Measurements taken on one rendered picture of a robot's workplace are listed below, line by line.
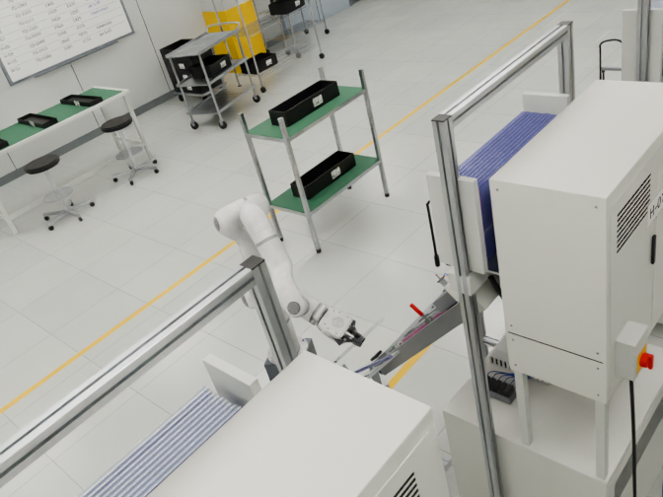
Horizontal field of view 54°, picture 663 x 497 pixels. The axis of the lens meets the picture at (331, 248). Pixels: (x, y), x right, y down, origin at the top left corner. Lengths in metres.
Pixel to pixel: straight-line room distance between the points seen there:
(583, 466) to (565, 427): 0.18
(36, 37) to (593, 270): 7.75
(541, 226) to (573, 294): 0.22
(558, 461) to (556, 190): 1.10
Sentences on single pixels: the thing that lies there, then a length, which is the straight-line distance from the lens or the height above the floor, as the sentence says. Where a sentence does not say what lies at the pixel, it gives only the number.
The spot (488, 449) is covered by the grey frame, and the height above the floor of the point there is 0.57.
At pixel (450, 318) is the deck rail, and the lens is 2.24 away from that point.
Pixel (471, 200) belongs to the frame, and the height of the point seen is 1.65.
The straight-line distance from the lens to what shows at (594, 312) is 1.91.
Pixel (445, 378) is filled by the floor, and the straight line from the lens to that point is 3.65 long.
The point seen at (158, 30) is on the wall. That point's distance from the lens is 9.62.
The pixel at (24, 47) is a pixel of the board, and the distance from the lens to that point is 8.74.
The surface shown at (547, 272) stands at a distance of 1.90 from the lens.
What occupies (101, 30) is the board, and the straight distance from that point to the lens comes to 9.16.
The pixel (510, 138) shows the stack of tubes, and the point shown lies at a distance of 2.17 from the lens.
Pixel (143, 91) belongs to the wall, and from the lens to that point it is 9.48.
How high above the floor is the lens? 2.59
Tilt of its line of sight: 32 degrees down
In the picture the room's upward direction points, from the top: 15 degrees counter-clockwise
